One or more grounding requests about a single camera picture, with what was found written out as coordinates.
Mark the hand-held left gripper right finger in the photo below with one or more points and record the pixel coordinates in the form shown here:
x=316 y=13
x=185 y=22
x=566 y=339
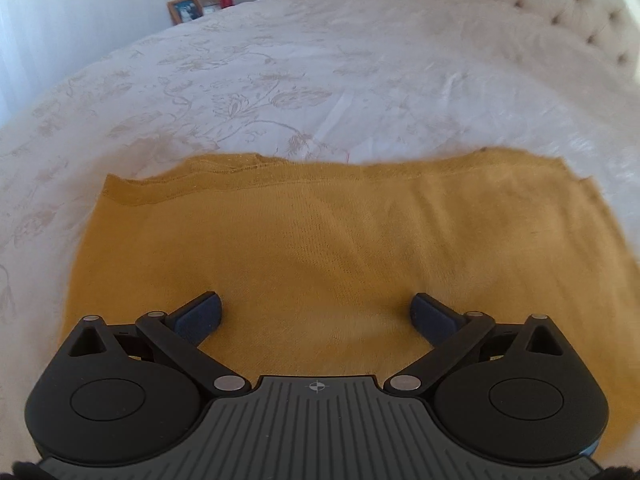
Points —
x=431 y=315

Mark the white card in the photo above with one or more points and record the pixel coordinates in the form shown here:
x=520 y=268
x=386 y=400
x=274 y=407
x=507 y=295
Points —
x=210 y=9

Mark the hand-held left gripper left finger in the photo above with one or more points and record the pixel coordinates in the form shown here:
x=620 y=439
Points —
x=200 y=312

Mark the white floral bedspread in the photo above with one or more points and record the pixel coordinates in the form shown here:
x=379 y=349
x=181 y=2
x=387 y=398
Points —
x=325 y=75

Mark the yellow knit sweater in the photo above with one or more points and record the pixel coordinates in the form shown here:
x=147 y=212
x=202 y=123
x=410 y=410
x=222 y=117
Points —
x=340 y=240

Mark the wooden picture frame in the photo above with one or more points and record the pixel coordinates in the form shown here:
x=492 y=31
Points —
x=185 y=10

